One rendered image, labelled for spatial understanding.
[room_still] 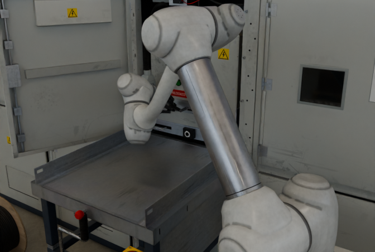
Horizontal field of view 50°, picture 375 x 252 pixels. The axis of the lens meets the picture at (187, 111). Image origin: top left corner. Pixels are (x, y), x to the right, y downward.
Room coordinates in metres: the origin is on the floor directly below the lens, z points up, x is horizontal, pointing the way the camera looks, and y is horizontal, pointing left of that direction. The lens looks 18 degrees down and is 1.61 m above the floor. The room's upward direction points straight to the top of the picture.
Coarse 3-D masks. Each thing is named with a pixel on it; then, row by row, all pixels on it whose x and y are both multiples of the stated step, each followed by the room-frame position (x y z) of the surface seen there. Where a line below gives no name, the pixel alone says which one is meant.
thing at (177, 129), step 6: (156, 120) 2.00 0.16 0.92; (162, 120) 1.98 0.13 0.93; (156, 126) 2.00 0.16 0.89; (162, 126) 1.98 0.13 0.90; (168, 126) 1.96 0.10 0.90; (174, 126) 1.94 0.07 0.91; (180, 126) 1.92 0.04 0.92; (186, 126) 1.90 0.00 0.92; (168, 132) 1.96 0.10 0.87; (174, 132) 1.94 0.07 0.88; (180, 132) 1.92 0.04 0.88; (198, 132) 1.86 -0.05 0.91; (198, 138) 1.86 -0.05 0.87
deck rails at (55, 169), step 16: (96, 144) 1.72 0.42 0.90; (112, 144) 1.81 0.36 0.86; (64, 160) 1.56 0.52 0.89; (80, 160) 1.63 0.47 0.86; (48, 176) 1.48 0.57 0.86; (192, 176) 1.38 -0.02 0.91; (208, 176) 1.48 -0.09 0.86; (176, 192) 1.29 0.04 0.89; (192, 192) 1.37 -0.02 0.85; (160, 208) 1.20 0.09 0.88; (144, 224) 1.15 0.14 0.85
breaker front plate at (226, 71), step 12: (228, 48) 1.79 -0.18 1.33; (156, 60) 2.01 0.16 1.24; (216, 60) 1.82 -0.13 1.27; (228, 60) 1.79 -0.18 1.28; (156, 72) 2.01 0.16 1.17; (216, 72) 1.82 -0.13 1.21; (228, 72) 1.79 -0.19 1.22; (156, 84) 2.01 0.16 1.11; (228, 84) 1.79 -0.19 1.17; (228, 96) 1.79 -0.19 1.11; (180, 108) 1.93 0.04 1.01; (168, 120) 1.97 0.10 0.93; (180, 120) 1.93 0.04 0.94; (192, 120) 1.89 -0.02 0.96
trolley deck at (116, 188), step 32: (96, 160) 1.66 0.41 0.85; (128, 160) 1.66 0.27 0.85; (160, 160) 1.66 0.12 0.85; (192, 160) 1.66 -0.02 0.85; (32, 192) 1.45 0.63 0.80; (64, 192) 1.37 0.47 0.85; (96, 192) 1.37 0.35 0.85; (128, 192) 1.37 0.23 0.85; (160, 192) 1.37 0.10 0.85; (128, 224) 1.18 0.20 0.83; (160, 224) 1.15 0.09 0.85
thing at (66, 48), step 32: (0, 0) 1.74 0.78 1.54; (32, 0) 1.81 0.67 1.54; (64, 0) 1.86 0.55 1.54; (96, 0) 1.94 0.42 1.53; (128, 0) 2.03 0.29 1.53; (0, 32) 1.70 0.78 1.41; (32, 32) 1.80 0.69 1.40; (64, 32) 1.88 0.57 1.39; (96, 32) 1.96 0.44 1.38; (128, 32) 2.03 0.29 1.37; (0, 64) 1.70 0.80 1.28; (32, 64) 1.79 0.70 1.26; (64, 64) 1.87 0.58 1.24; (96, 64) 1.94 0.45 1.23; (32, 96) 1.78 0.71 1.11; (64, 96) 1.86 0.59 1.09; (96, 96) 1.95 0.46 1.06; (32, 128) 1.78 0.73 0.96; (64, 128) 1.86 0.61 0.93; (96, 128) 1.95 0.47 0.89
